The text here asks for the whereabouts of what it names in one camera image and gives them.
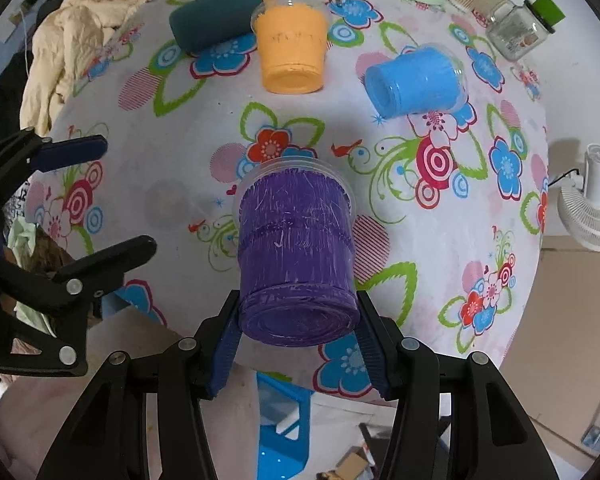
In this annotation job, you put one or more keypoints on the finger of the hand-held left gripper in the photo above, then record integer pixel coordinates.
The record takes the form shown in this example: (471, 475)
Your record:
(75, 151)
(125, 255)

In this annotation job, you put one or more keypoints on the metal bracket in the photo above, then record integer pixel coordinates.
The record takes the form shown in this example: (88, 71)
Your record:
(596, 435)

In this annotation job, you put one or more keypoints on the dark cloth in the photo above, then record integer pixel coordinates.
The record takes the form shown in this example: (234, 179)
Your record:
(5, 95)

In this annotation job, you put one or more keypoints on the floral tablecloth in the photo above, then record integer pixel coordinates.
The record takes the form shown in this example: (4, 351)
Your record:
(180, 170)

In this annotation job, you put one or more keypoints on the white electric fan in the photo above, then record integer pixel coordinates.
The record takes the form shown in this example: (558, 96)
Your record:
(587, 220)

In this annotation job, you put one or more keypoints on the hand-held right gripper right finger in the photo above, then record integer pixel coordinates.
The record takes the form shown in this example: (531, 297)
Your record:
(376, 357)

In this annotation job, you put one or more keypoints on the orange cup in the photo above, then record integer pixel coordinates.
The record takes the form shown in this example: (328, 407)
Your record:
(290, 45)

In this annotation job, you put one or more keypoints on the beige quilt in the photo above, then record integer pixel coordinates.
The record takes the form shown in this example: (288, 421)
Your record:
(80, 25)

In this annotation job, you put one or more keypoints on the dark teal cup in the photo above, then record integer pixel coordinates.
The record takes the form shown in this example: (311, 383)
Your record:
(210, 22)

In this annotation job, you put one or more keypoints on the purple cup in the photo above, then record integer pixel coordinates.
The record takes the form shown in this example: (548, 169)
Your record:
(295, 240)

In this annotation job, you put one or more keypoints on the blue cup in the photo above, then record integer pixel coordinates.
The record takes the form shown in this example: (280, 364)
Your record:
(410, 82)

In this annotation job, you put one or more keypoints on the light green cloth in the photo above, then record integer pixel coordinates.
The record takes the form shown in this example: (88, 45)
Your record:
(22, 240)

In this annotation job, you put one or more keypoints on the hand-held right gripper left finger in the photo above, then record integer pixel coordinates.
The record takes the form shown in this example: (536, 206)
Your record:
(224, 360)

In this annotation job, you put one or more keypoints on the glass jar with green lid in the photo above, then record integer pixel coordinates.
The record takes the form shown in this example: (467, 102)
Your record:
(515, 35)

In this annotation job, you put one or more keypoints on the blue plastic stool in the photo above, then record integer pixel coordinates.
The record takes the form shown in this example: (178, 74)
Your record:
(280, 450)

